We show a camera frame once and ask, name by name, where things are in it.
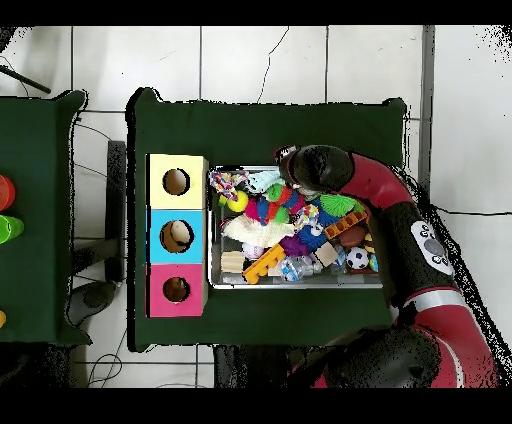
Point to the green cup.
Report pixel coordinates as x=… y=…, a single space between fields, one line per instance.
x=8 y=228

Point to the yellow ball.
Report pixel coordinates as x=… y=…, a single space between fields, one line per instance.
x=238 y=202

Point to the green cloth table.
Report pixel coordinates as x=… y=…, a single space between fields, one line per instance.
x=40 y=240
x=240 y=136

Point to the brown wooden cube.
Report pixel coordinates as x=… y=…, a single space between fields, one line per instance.
x=326 y=254

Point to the small soccer ball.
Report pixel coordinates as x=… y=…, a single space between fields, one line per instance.
x=357 y=258

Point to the large green spiky ball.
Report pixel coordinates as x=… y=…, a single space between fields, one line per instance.
x=338 y=205

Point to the brown toy football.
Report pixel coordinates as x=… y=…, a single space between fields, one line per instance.
x=352 y=236

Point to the mint green cloth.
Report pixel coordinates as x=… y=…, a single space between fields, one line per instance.
x=261 y=180

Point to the orange plastic toy piece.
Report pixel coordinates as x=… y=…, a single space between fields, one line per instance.
x=346 y=225

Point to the black floor stand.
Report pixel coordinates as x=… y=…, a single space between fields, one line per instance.
x=116 y=200

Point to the wooden box with three holes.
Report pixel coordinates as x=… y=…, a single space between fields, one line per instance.
x=196 y=220

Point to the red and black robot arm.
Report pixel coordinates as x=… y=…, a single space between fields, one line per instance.
x=376 y=180

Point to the colourful polka-dot cloth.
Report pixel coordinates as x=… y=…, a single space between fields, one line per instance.
x=224 y=182

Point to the orange plastic tray block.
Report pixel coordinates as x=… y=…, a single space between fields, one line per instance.
x=264 y=264

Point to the blue furry googly-eyed toy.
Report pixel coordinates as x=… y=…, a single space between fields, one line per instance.
x=312 y=238

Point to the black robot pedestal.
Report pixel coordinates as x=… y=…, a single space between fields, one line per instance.
x=256 y=368

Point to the red round cap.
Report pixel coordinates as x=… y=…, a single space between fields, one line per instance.
x=5 y=193

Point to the black rod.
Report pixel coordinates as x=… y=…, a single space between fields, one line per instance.
x=24 y=79

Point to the cream waffle cloth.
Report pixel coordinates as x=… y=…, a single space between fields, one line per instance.
x=256 y=230

